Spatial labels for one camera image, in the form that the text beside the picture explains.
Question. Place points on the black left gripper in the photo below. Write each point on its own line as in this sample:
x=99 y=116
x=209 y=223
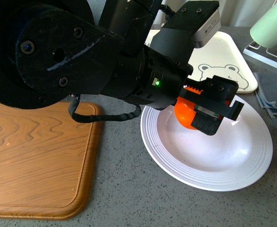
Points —
x=155 y=80

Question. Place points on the orange mandarin fruit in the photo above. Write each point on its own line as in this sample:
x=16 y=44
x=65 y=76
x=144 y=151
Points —
x=184 y=112

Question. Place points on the white ridged plate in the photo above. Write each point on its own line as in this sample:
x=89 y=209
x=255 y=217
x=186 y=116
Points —
x=235 y=157

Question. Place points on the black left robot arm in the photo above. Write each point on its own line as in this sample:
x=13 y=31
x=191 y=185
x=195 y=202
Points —
x=136 y=54

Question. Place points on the cream bear tray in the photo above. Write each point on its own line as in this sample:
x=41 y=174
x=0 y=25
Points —
x=221 y=57

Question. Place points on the grey folded cloth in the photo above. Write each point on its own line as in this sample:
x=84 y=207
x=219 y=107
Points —
x=266 y=92

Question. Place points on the white cup rack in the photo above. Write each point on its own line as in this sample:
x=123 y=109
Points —
x=266 y=56

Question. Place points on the green plastic cup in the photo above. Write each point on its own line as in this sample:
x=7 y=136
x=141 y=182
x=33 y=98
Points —
x=264 y=32

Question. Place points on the wooden cutting board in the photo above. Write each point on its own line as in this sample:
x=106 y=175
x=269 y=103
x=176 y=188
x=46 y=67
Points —
x=47 y=161

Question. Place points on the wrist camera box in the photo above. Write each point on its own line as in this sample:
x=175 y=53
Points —
x=192 y=26

